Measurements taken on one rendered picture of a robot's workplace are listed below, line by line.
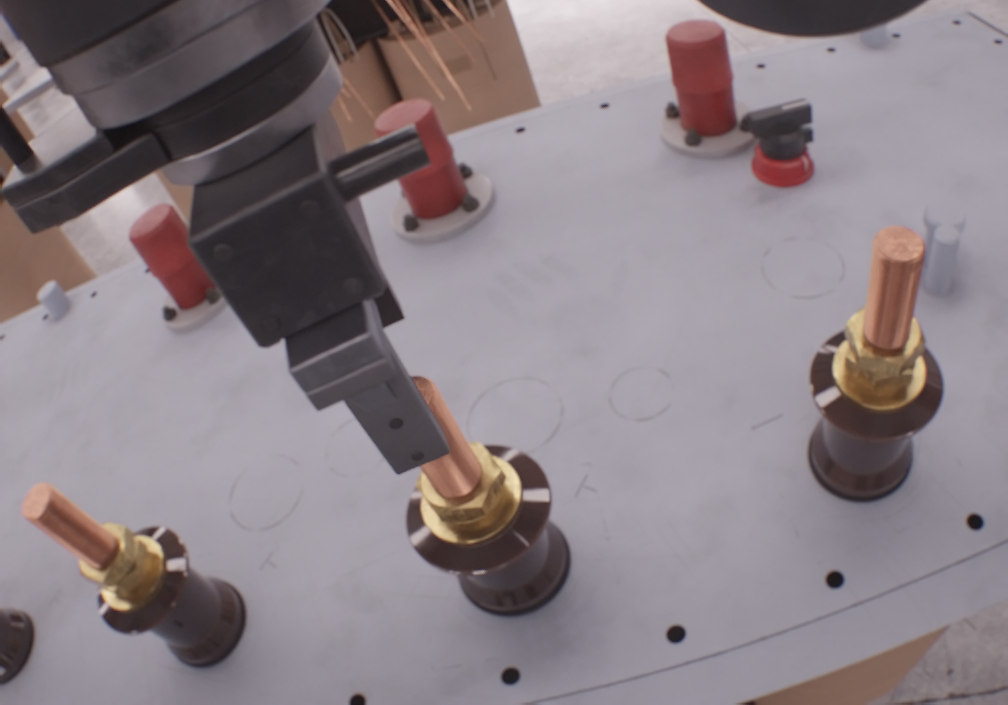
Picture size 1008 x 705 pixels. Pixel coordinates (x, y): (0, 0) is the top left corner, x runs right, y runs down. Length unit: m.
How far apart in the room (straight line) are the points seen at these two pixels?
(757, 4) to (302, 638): 0.52
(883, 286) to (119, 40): 0.36
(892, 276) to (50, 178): 0.38
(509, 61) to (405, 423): 1.84
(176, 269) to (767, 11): 0.77
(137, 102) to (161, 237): 0.64
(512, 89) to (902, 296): 1.79
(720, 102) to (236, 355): 0.60
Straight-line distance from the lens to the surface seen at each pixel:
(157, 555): 0.55
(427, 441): 0.31
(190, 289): 0.89
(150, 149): 0.24
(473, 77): 2.03
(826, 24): 0.20
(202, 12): 0.20
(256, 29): 0.21
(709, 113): 0.81
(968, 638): 2.01
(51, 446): 0.94
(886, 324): 0.42
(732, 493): 0.53
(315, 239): 0.22
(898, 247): 0.39
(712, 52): 0.78
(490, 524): 0.42
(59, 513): 0.49
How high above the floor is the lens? 1.83
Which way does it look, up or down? 44 degrees down
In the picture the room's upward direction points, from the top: 24 degrees counter-clockwise
